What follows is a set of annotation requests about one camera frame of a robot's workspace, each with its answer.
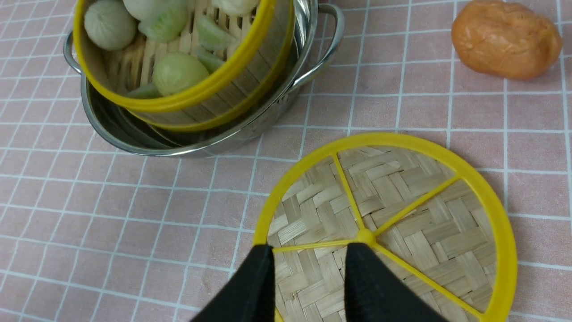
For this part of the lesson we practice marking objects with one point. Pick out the yellow bamboo steamer basket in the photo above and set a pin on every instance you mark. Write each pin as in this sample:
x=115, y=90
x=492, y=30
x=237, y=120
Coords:
x=244, y=44

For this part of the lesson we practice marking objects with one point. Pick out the pale green dumpling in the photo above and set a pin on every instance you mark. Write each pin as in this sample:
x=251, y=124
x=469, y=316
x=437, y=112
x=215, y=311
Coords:
x=166, y=24

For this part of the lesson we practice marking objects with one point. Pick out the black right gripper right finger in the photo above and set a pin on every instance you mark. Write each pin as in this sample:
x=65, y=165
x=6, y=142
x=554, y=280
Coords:
x=374, y=294

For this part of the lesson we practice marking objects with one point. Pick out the green round bun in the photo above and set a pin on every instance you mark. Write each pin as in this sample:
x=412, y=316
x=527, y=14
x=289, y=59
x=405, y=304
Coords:
x=176, y=72

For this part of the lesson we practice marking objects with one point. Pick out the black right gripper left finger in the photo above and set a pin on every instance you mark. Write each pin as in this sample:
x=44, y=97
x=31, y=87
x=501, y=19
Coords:
x=249, y=296

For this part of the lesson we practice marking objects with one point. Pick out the stainless steel pot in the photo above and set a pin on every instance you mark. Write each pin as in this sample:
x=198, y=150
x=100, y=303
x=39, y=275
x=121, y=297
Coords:
x=318, y=31

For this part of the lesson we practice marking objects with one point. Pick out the white round bun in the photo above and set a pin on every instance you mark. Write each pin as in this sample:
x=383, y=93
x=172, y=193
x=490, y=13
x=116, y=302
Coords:
x=109, y=25
x=142, y=9

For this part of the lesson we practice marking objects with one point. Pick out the yellow woven steamer lid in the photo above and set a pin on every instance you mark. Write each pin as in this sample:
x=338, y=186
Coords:
x=424, y=211

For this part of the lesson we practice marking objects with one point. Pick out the pink checkered tablecloth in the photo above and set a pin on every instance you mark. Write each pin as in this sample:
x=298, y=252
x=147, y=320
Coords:
x=89, y=233

